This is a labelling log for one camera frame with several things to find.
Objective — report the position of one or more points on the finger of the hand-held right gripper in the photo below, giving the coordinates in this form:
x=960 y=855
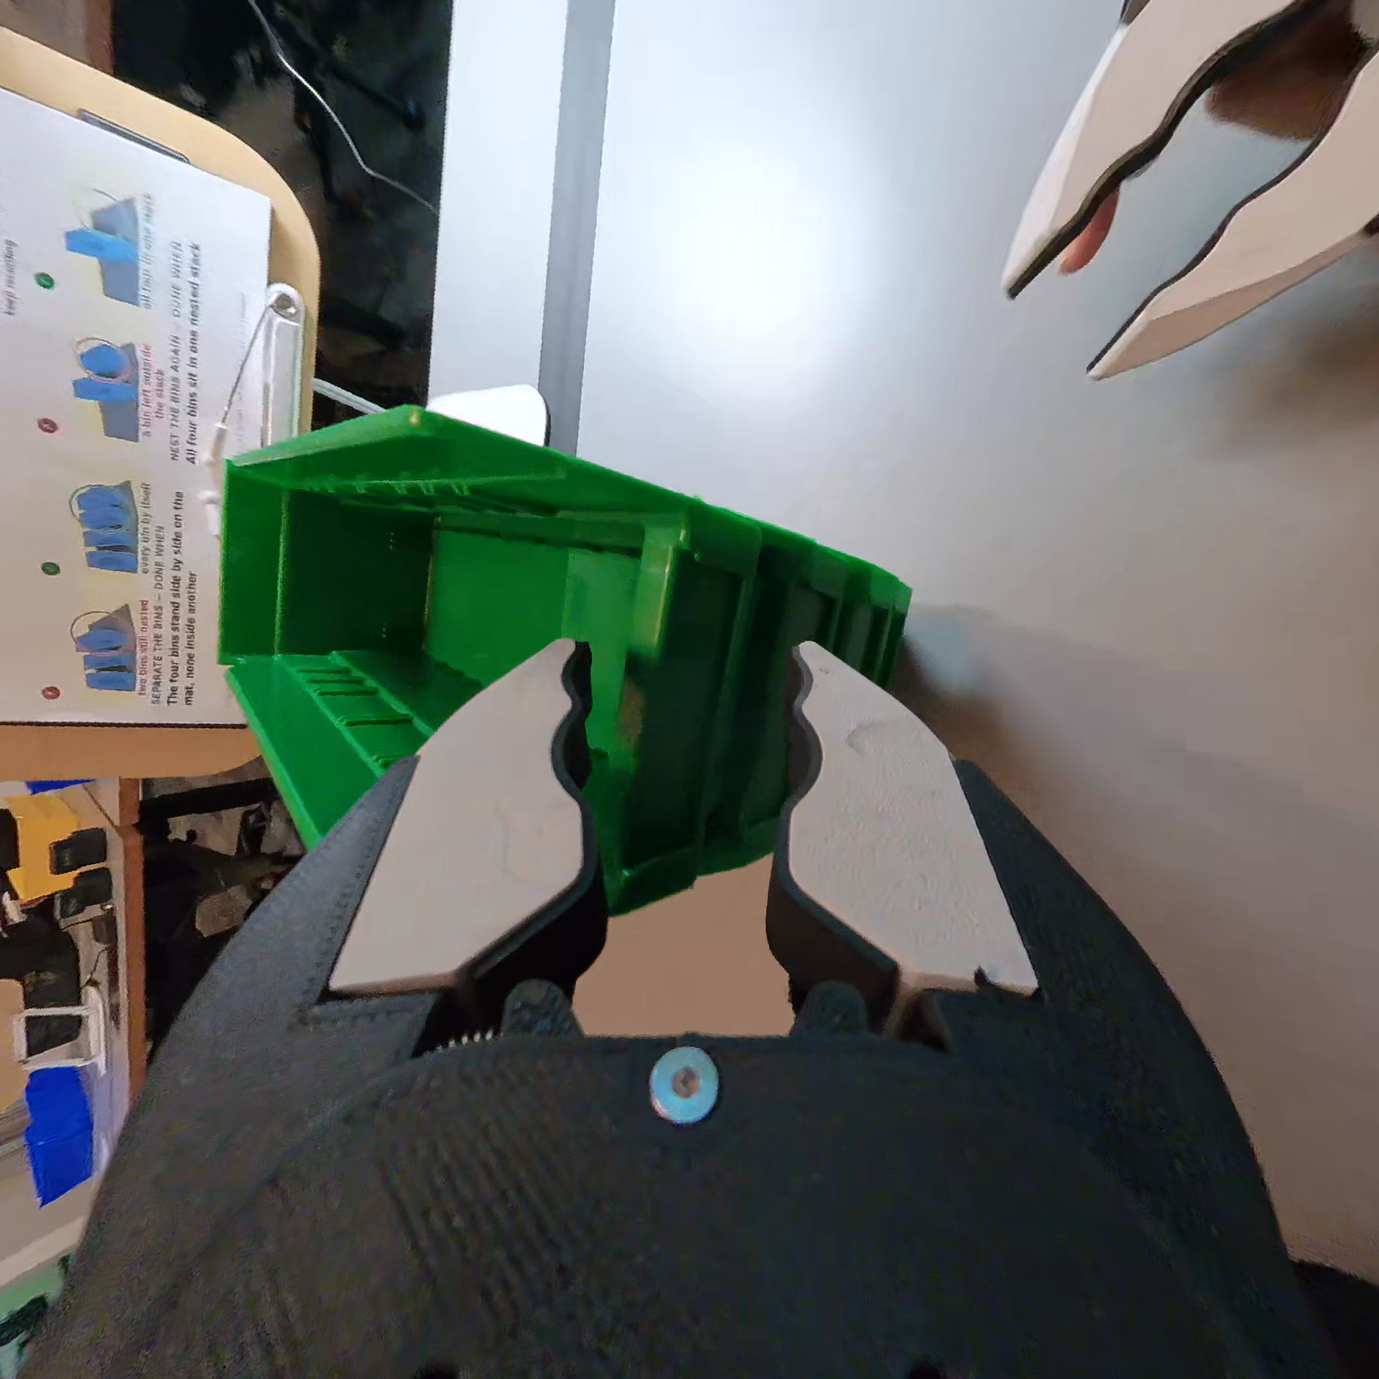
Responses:
x=1271 y=259
x=1141 y=119

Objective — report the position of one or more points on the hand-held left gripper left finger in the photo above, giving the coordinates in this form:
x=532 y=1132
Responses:
x=474 y=851

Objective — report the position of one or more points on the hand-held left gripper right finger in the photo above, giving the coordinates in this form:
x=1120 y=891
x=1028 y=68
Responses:
x=893 y=863

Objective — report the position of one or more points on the person's right hand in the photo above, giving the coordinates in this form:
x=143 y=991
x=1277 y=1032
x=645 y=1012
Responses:
x=1090 y=239

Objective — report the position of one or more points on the yellow tool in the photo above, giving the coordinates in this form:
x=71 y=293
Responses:
x=38 y=835

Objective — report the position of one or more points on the white stand rod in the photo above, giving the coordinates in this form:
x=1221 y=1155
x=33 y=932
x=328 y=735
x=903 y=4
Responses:
x=350 y=397

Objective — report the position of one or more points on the blue storage box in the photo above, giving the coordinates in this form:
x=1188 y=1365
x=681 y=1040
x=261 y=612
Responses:
x=59 y=1142

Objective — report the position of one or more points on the white page holder bar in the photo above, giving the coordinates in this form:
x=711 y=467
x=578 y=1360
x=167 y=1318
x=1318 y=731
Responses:
x=282 y=355

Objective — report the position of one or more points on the instruction sheet on board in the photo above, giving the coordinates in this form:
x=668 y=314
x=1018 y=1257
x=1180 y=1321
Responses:
x=295 y=270

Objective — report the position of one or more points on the printed instruction sheet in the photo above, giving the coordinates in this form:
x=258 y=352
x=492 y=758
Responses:
x=31 y=377

